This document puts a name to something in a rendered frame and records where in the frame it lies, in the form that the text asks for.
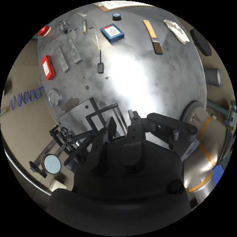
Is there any black thin rectangular frame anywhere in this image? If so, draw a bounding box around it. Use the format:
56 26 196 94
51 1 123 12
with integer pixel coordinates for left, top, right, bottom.
85 103 119 138

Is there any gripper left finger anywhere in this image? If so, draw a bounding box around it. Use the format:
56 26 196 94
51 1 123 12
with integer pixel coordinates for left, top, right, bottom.
63 116 118 171

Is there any grey steel flat bar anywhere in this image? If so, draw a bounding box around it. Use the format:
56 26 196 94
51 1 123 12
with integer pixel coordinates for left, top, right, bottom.
66 37 82 64
56 45 70 73

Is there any grey metal fitting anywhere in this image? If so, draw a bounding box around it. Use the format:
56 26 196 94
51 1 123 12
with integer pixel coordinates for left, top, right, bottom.
58 20 75 34

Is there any steel stand column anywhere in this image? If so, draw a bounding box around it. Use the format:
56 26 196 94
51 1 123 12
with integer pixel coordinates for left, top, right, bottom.
34 138 57 167

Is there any teal machine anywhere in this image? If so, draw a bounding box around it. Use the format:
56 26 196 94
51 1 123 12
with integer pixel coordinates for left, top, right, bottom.
206 99 237 130

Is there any black post clamp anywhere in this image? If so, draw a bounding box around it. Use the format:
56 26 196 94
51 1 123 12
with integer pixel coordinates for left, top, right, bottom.
28 160 48 178

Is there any round dial indicator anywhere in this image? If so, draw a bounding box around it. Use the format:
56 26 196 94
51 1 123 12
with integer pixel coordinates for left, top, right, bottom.
42 153 62 175

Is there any black round stool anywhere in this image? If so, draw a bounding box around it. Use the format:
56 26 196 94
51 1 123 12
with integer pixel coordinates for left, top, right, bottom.
190 28 212 57

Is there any black indicator holder frame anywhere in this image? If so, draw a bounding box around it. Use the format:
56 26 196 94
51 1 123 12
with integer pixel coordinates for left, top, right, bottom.
49 124 78 155

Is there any black ribbed-handle pick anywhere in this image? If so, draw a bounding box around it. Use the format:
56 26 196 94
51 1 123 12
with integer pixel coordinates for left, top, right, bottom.
97 49 104 74

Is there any red round canister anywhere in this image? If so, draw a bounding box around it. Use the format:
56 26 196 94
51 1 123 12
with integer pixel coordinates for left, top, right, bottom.
38 25 54 38

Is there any blue coiled air hose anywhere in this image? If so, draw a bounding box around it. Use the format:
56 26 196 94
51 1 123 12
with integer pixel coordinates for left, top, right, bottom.
0 85 45 117

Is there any red box with white label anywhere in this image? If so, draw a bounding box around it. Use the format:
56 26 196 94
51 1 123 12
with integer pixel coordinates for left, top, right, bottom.
41 55 57 80

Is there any blue box with white label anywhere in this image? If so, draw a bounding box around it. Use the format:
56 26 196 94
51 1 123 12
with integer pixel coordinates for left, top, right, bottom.
100 23 125 44

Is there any grey round bin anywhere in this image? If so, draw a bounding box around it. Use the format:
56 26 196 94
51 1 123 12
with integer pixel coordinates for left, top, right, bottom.
203 68 223 88

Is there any brown clipboard with paper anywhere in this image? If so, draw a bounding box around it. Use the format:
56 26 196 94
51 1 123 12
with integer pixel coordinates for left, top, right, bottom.
95 0 156 12

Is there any steel ring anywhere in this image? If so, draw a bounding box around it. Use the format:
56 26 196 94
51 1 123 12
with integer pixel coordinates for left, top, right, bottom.
48 88 62 108

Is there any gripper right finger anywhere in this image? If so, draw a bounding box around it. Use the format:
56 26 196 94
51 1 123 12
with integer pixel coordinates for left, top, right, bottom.
123 109 198 166

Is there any grey base plate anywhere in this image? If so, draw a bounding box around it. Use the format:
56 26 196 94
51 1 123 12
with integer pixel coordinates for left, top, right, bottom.
56 97 128 147

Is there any shiny steel rod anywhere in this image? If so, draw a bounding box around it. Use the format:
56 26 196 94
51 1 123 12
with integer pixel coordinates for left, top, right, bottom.
112 108 129 137

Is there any grey round foot plate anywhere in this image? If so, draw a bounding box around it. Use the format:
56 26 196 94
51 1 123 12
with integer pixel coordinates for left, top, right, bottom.
180 100 205 123

